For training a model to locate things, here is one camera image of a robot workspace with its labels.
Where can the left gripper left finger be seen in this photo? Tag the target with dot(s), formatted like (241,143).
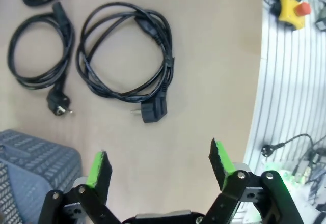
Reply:
(98,178)

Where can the yellow emergency stop button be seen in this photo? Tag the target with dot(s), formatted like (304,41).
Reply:
(287,10)

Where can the grey ribbed floor mat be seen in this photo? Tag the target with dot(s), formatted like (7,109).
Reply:
(280,81)

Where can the blue-grey plastic basket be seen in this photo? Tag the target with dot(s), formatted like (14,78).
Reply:
(30,157)

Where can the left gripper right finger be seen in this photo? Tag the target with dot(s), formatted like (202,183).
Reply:
(229,183)

